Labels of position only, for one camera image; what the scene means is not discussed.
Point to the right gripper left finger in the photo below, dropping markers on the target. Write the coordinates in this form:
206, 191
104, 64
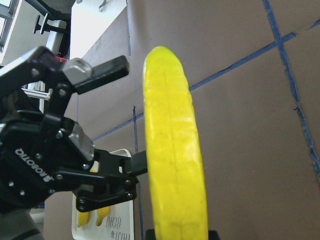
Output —
150, 234

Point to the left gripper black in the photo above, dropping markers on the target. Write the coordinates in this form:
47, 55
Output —
36, 163

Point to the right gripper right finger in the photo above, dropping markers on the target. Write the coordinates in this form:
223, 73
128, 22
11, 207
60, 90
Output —
213, 235

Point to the yellow banana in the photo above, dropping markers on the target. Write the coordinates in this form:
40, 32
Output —
101, 214
83, 218
174, 158

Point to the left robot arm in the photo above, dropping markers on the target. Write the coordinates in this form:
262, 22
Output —
15, 225

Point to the white bear tray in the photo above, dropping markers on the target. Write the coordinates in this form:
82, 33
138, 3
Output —
117, 225

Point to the aluminium frame post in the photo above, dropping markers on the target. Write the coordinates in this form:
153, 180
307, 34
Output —
36, 90

